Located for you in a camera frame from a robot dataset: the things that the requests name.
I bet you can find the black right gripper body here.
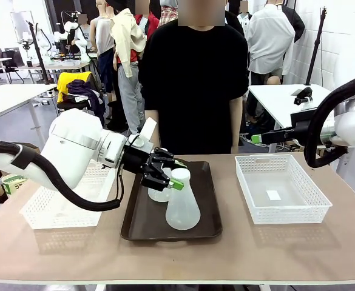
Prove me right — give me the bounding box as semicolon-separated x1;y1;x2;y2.
289;119;314;144

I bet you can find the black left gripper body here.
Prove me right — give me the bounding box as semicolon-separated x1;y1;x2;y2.
123;146;157;183

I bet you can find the translucent plastic beaker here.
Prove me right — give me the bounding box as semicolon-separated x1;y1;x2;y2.
147;166;172;203

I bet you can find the translucent plastic conical flask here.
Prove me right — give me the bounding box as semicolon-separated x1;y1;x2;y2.
164;168;201;230

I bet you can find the person's left forearm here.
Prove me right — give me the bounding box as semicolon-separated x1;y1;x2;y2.
229;96;244;143

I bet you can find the person's right forearm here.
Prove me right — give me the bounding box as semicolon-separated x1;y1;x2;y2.
144;109;161;146

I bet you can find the white table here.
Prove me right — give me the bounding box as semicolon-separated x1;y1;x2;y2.
0;83;59;146
248;84;336;152

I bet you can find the dark brown plastic tray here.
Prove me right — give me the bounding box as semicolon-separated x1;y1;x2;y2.
120;160;223;243

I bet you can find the person in black T-shirt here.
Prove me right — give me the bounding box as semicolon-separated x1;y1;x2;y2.
138;0;251;156

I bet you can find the white perforated plastic basket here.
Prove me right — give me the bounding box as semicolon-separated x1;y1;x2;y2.
19;160;117;230
235;154;334;226

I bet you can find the black metal chair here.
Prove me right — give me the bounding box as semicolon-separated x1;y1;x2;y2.
56;72;107;128

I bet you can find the black light stand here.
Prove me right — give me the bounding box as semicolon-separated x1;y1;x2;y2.
305;7;330;86

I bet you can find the mannequin in white shirt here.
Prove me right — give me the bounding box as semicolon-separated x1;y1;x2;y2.
244;0;296;76

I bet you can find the dark purple garment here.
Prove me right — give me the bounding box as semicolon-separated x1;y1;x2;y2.
66;79;107;128

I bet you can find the yellow cloth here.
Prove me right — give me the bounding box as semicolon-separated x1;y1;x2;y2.
56;72;92;104

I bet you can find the black hanging jacket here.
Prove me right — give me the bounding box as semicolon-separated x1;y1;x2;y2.
282;3;306;43

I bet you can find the grey equipment table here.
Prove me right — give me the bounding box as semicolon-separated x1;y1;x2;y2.
13;59;99;84

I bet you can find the mannequin in white tank top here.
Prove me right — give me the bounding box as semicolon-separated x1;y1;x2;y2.
89;0;117;104

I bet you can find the mannequin in cream shirt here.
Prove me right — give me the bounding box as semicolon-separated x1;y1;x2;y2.
109;0;147;136

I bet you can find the person in red shirt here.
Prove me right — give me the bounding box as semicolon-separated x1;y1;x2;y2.
134;0;160;36

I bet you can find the person in white T-shirt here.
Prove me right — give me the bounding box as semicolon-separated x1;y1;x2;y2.
73;13;90;49

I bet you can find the black tripod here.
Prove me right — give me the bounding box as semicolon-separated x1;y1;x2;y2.
26;20;56;85

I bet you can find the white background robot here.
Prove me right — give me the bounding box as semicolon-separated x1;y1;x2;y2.
54;10;89;57

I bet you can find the black office chair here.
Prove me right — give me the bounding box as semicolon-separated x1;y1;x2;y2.
0;48;25;85

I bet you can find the white board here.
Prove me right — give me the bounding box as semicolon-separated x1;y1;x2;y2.
9;10;35;45

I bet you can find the black right arm cable sleeve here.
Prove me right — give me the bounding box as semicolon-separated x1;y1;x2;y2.
303;69;355;169

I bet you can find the black arm cable sleeve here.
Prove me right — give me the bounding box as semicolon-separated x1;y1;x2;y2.
303;69;355;169
0;139;126;212

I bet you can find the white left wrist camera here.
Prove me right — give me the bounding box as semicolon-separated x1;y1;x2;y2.
127;118;159;149

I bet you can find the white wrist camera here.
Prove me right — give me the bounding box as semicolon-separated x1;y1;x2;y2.
289;86;317;122
127;118;159;149

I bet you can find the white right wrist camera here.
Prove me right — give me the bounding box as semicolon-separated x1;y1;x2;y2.
289;86;317;122

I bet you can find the black left arm cable sleeve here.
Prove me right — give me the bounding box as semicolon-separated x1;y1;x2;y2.
0;139;126;212

